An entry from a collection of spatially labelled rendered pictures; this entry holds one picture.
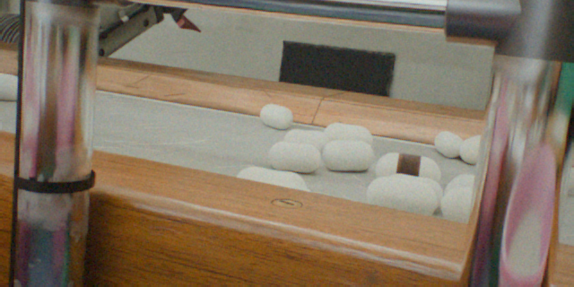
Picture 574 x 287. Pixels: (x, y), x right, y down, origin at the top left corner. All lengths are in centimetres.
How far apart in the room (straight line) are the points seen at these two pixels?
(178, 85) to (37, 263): 44
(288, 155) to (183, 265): 17
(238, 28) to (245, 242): 249
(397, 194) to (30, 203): 17
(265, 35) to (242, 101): 204
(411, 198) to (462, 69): 216
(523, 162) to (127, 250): 15
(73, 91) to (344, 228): 10
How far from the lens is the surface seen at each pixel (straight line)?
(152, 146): 45
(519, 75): 17
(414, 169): 39
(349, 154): 42
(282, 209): 24
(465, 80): 248
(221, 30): 274
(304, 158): 40
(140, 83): 68
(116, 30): 115
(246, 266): 23
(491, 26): 17
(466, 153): 50
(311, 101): 61
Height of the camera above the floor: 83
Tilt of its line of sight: 9 degrees down
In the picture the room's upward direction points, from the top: 6 degrees clockwise
